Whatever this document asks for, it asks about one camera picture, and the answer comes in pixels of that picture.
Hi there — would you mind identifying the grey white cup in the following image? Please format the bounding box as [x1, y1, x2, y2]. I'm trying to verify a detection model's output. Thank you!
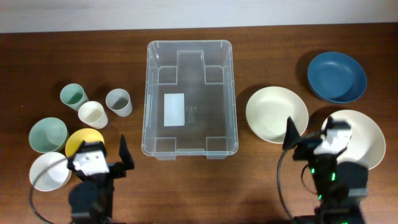
[106, 88, 132, 117]

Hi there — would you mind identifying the cream cup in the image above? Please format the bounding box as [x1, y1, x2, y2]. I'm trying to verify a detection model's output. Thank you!
[78, 101, 108, 129]

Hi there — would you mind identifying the yellow small bowl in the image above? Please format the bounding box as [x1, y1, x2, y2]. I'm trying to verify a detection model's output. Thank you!
[65, 128, 104, 157]

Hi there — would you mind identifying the mint green cup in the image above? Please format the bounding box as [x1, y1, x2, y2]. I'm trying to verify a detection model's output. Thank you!
[60, 83, 89, 111]

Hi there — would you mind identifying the mint green small bowl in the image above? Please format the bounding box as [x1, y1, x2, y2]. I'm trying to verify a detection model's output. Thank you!
[29, 117, 69, 153]

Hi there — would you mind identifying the beige bowl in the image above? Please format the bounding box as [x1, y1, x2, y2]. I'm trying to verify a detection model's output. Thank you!
[246, 86, 309, 144]

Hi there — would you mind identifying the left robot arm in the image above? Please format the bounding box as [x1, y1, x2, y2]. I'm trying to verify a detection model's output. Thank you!
[67, 136, 135, 223]

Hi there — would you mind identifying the dark blue bowl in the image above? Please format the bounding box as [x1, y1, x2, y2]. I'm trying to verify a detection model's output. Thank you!
[307, 52, 368, 104]

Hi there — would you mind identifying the white small bowl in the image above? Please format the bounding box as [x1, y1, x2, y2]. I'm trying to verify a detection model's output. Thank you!
[29, 152, 72, 192]

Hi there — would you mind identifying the clear plastic storage bin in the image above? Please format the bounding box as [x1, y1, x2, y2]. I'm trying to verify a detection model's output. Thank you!
[141, 40, 239, 160]

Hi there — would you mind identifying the cream white bowl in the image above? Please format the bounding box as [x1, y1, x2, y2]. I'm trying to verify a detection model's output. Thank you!
[330, 110, 386, 170]

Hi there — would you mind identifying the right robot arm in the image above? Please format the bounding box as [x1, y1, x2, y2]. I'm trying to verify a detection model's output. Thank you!
[277, 117, 369, 224]

